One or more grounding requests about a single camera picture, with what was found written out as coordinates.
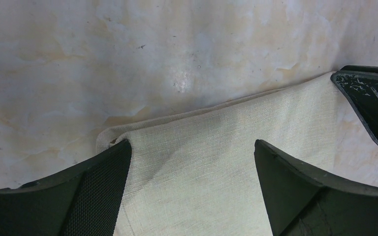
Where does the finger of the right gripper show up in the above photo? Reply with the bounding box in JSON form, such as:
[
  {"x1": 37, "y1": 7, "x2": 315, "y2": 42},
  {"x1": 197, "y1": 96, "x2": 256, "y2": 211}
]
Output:
[{"x1": 330, "y1": 65, "x2": 378, "y2": 145}]

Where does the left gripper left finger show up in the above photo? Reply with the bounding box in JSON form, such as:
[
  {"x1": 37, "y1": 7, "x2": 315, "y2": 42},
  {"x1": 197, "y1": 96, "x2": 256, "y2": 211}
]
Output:
[{"x1": 0, "y1": 140, "x2": 132, "y2": 236}]

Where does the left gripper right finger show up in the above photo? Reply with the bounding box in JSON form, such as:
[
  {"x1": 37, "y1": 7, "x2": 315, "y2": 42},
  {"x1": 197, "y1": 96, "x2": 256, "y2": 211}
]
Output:
[{"x1": 254, "y1": 140, "x2": 378, "y2": 236}]

